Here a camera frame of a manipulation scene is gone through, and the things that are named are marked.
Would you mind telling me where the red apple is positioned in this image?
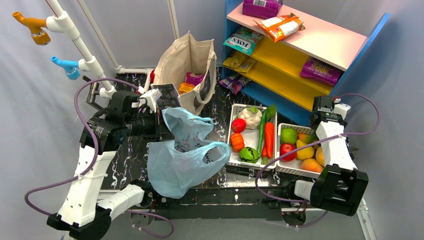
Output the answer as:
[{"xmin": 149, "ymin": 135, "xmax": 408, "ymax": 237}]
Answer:
[{"xmin": 279, "ymin": 143, "xmax": 298, "ymax": 163}]

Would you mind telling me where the purple bag lower shelf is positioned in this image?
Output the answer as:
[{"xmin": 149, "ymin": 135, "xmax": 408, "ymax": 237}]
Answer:
[{"xmin": 299, "ymin": 56, "xmax": 344, "ymax": 86}]

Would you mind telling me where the light blue plastic bag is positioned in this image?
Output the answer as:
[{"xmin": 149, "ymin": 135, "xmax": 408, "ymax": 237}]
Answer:
[{"xmin": 147, "ymin": 107, "xmax": 231, "ymax": 199}]

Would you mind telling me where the beige canvas tote bag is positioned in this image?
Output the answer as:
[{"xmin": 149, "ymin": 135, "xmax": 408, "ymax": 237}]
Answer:
[{"xmin": 150, "ymin": 32, "xmax": 217, "ymax": 116}]

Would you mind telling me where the white fruit basket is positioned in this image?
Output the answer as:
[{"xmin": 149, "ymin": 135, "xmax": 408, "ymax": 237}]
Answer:
[{"xmin": 274, "ymin": 123, "xmax": 324, "ymax": 179}]

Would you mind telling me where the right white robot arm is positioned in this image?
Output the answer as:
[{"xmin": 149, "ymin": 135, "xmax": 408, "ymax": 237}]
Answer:
[{"xmin": 294, "ymin": 96, "xmax": 369, "ymax": 216}]

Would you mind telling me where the orange carrot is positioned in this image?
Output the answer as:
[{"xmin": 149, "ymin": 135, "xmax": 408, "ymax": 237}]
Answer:
[{"xmin": 261, "ymin": 122, "xmax": 275, "ymax": 161}]

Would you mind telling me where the white cauliflower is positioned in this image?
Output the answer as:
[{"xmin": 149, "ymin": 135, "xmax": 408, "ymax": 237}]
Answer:
[{"xmin": 237, "ymin": 106, "xmax": 263, "ymax": 130}]

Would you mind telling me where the small purple snack packet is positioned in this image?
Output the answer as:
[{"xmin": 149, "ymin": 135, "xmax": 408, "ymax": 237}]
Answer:
[{"xmin": 218, "ymin": 74, "xmax": 251, "ymax": 95}]

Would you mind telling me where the white pipe rack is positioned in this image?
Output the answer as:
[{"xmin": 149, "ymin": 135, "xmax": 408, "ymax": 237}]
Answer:
[{"xmin": 44, "ymin": 0, "xmax": 176, "ymax": 80}]

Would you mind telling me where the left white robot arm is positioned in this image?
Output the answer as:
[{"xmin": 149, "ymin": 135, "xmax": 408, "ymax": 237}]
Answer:
[{"xmin": 46, "ymin": 89, "xmax": 172, "ymax": 240}]

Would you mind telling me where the green Fox's candy bag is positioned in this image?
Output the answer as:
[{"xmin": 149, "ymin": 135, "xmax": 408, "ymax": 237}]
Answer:
[{"xmin": 223, "ymin": 26, "xmax": 264, "ymax": 56}]

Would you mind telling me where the blue pipe hook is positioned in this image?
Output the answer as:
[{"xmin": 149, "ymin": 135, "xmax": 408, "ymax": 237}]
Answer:
[{"xmin": 50, "ymin": 56, "xmax": 80, "ymax": 80}]

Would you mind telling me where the yellow pear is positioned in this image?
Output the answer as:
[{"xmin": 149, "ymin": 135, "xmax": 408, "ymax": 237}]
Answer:
[{"xmin": 296, "ymin": 139, "xmax": 315, "ymax": 160}]

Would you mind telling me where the orange peach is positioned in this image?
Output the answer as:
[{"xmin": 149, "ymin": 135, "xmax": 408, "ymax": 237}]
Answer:
[{"xmin": 300, "ymin": 158, "xmax": 323, "ymax": 173}]

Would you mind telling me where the purple snack bag top left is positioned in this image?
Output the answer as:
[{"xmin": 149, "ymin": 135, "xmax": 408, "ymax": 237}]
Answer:
[{"xmin": 242, "ymin": 0, "xmax": 283, "ymax": 19}]

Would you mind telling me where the white vegetable basket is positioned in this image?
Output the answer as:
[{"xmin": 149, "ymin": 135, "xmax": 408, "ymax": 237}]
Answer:
[{"xmin": 227, "ymin": 103, "xmax": 277, "ymax": 170}]

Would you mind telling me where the orange white snack bag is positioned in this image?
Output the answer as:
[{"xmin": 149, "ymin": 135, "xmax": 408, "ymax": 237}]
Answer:
[{"xmin": 255, "ymin": 13, "xmax": 305, "ymax": 43}]

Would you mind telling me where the yellow snack packet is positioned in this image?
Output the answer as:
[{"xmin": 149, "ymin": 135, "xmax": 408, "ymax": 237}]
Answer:
[{"xmin": 223, "ymin": 50, "xmax": 257, "ymax": 73}]

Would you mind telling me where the colourful wooden shelf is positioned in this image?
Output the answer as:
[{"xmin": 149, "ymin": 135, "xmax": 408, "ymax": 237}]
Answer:
[{"xmin": 242, "ymin": 5, "xmax": 390, "ymax": 126}]

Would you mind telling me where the purple grape candy bag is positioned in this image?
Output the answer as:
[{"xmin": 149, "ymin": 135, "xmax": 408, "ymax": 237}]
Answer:
[{"xmin": 184, "ymin": 72, "xmax": 205, "ymax": 86}]

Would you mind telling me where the yellow orange fruit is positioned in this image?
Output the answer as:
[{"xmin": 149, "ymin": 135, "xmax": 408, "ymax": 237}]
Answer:
[{"xmin": 315, "ymin": 146, "xmax": 326, "ymax": 167}]

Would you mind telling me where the orange pipe hook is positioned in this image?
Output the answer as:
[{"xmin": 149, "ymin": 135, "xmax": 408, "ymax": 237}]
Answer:
[{"xmin": 12, "ymin": 11, "xmax": 51, "ymax": 46}]

